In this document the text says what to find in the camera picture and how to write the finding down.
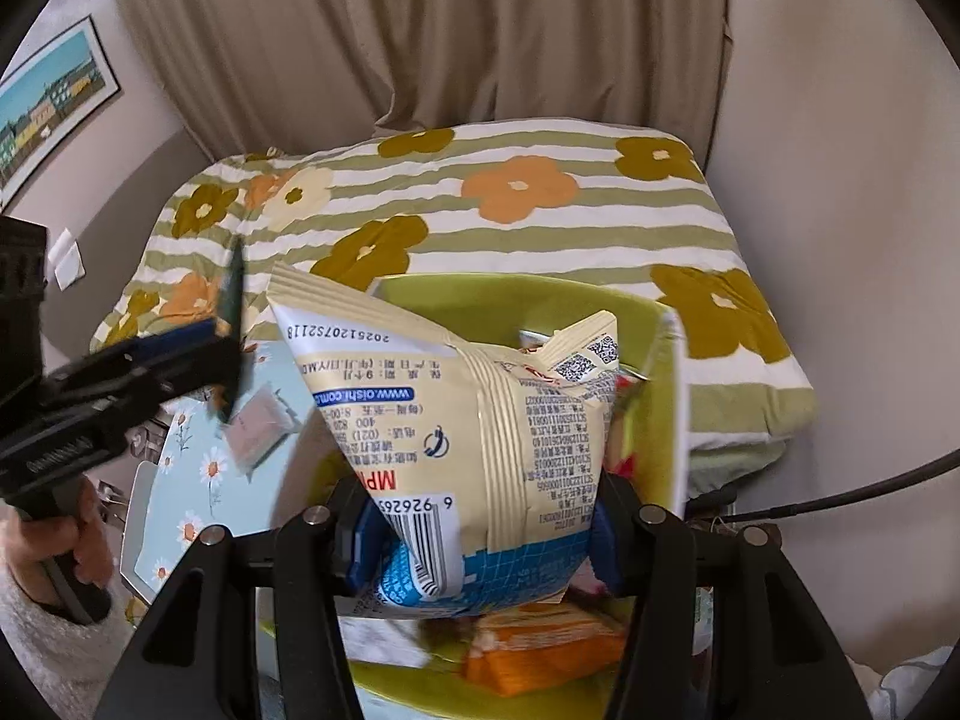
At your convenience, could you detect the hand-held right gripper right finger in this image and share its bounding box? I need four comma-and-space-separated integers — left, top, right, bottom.
589, 476, 875, 720

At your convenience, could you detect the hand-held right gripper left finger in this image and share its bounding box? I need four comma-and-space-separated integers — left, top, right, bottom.
94, 476, 376, 720

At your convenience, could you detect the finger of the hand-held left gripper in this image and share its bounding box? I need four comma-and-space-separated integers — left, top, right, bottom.
45, 319, 242, 400
118, 366, 245, 437

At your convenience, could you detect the cream and blue snack packet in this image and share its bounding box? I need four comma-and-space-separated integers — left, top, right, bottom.
266, 262, 623, 620

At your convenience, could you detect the yellow-green cardboard box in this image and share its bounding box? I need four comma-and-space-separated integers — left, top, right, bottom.
259, 274, 710, 720

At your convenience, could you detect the person's left forearm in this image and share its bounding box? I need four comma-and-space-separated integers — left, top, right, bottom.
0, 562, 143, 720

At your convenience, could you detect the person's left hand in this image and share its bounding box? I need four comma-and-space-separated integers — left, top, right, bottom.
0, 480, 117, 605

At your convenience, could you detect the small pinkish packet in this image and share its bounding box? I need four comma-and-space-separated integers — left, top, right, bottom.
221, 382, 290, 470

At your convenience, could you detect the orange snack packet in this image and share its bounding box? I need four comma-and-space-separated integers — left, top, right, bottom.
461, 604, 631, 698

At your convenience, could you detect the pale green bedsheet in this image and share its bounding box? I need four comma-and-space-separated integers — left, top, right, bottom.
686, 390, 818, 511

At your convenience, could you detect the green striped floral blanket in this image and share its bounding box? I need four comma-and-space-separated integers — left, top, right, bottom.
90, 116, 818, 458

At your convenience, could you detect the white cloth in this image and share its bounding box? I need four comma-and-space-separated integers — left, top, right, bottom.
874, 645, 960, 720

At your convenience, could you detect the beige curtain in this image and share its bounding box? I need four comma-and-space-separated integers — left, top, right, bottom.
105, 0, 736, 173

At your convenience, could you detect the white wall socket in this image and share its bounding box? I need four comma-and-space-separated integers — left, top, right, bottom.
49, 229, 87, 290

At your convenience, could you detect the black cable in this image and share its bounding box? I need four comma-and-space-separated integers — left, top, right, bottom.
686, 450, 960, 526

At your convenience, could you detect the framed wall poster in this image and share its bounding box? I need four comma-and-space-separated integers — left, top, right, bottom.
0, 13, 122, 211

